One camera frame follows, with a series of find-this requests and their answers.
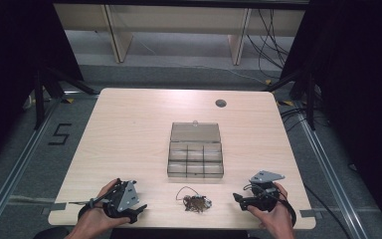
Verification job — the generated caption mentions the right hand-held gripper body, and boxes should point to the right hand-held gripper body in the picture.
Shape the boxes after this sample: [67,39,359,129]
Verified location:
[244,169,287,213]

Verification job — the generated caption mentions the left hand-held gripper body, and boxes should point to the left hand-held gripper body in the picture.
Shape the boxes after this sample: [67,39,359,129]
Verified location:
[102,178,141,219]

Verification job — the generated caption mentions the bronze chain pile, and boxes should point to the bronze chain pile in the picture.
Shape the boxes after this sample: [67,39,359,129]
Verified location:
[182,194,213,214]

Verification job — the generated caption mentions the thin wire necklace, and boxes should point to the thin wire necklace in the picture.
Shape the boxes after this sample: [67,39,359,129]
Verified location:
[175,185,201,202]

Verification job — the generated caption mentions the clear plastic compartment box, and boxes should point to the clear plastic compartment box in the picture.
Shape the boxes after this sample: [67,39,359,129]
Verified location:
[166,120,225,179]

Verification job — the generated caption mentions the person's right hand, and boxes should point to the person's right hand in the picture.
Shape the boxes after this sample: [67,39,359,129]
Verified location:
[246,181,296,234]

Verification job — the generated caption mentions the person's left hand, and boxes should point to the person's left hand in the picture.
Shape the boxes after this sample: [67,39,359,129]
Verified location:
[75,177,131,236]

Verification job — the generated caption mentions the grey tape strip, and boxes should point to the grey tape strip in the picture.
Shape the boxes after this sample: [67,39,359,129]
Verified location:
[298,209,323,219]
[40,202,68,216]

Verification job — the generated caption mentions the person's leg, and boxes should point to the person's leg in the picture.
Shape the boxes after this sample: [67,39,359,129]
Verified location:
[32,226,72,239]

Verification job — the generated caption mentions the black metal stand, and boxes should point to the black metal stand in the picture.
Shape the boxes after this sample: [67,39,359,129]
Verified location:
[264,69,318,131]
[32,65,99,131]

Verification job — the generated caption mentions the black curtain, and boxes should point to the black curtain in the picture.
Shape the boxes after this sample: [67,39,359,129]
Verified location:
[0,0,85,170]
[280,0,382,233]

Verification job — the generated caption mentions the beige wooden desk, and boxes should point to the beige wooden desk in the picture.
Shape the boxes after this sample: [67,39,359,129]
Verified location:
[53,3,306,67]

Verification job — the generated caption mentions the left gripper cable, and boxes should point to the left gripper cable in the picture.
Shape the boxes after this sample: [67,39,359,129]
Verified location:
[68,194,114,221]

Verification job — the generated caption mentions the black floor cable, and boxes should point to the black floor cable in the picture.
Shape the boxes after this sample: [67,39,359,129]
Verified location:
[301,182,354,239]

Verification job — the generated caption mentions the metal floor rail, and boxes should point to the metal floor rail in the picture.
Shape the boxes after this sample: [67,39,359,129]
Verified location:
[0,99,63,235]
[293,102,382,239]

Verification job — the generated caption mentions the black floor cables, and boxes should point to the black floor cables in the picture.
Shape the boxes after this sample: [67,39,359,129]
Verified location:
[279,105,331,132]

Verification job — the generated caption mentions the bundle of black cables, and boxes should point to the bundle of black cables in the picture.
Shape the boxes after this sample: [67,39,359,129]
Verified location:
[246,8,292,82]

